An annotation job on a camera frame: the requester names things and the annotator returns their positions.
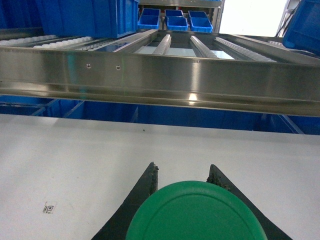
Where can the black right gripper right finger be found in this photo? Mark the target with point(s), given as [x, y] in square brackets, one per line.
[218, 178]

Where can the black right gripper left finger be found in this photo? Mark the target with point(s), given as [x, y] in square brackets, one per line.
[117, 226]

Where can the green mushroom push button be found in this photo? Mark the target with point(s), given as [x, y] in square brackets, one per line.
[194, 210]

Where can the blue bin under shelf right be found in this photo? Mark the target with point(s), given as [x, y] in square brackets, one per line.
[168, 115]

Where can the large blue bin on shelf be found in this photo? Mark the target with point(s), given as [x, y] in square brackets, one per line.
[85, 18]

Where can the small square sticker on table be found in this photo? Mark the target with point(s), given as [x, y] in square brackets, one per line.
[49, 207]

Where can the blue tilted bin right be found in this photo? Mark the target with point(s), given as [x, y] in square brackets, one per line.
[303, 31]

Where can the stainless steel shelf rail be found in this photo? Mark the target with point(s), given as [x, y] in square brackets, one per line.
[162, 67]

